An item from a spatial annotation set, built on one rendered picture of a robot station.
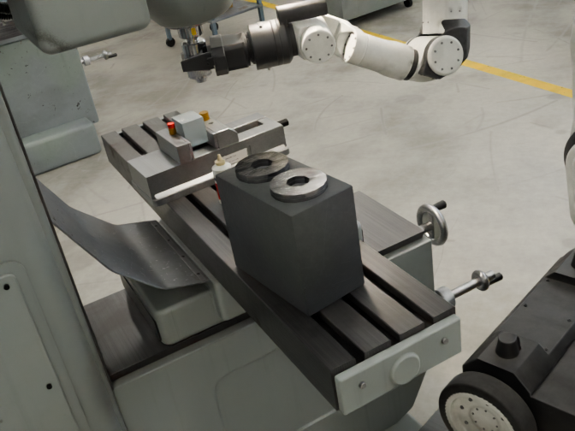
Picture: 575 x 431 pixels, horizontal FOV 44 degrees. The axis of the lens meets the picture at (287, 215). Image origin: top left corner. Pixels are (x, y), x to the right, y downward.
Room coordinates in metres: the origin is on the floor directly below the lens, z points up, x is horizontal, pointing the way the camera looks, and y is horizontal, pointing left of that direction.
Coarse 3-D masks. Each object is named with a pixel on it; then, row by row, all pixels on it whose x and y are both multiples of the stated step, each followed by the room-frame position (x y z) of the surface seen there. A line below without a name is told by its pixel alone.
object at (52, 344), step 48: (0, 96) 1.06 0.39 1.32; (0, 144) 1.04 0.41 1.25; (0, 192) 1.01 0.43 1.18; (0, 240) 1.00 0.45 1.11; (48, 240) 1.05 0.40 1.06; (0, 288) 0.98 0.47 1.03; (48, 288) 1.02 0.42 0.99; (0, 336) 0.96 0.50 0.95; (48, 336) 1.00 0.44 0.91; (0, 384) 0.95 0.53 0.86; (48, 384) 0.97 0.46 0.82; (96, 384) 1.03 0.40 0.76
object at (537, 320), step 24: (552, 288) 1.28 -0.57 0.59; (528, 312) 1.21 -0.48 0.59; (552, 312) 1.20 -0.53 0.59; (504, 336) 1.09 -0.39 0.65; (528, 336) 1.14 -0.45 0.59; (552, 336) 1.13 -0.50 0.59; (480, 360) 1.07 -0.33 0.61; (504, 360) 1.06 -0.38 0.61; (528, 360) 1.05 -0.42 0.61; (552, 360) 1.07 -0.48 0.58; (528, 384) 1.01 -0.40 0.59; (552, 384) 1.02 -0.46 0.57; (552, 408) 0.96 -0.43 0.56
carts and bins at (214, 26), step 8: (256, 0) 5.80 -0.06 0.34; (232, 8) 5.82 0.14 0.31; (240, 8) 5.77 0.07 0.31; (248, 8) 5.72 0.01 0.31; (256, 8) 5.75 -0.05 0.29; (224, 16) 5.58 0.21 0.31; (232, 16) 5.62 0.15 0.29; (216, 24) 6.43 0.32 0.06; (168, 32) 6.15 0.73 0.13; (216, 32) 5.53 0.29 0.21; (168, 40) 6.14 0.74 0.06
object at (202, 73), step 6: (204, 48) 1.35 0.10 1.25; (186, 54) 1.34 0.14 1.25; (192, 54) 1.34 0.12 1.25; (198, 54) 1.34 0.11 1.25; (192, 72) 1.34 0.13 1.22; (198, 72) 1.34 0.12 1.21; (204, 72) 1.34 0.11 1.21; (210, 72) 1.35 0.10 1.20; (192, 78) 1.34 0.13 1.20; (198, 78) 1.34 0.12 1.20
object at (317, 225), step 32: (256, 160) 1.08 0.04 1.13; (288, 160) 1.09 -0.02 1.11; (224, 192) 1.06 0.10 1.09; (256, 192) 0.99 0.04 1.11; (288, 192) 0.95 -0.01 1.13; (320, 192) 0.95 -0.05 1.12; (352, 192) 0.96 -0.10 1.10; (256, 224) 0.99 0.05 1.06; (288, 224) 0.91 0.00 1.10; (320, 224) 0.92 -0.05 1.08; (352, 224) 0.95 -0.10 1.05; (256, 256) 1.01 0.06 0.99; (288, 256) 0.92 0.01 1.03; (320, 256) 0.92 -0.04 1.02; (352, 256) 0.95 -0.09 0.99; (288, 288) 0.94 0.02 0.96; (320, 288) 0.91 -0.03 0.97; (352, 288) 0.95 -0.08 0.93
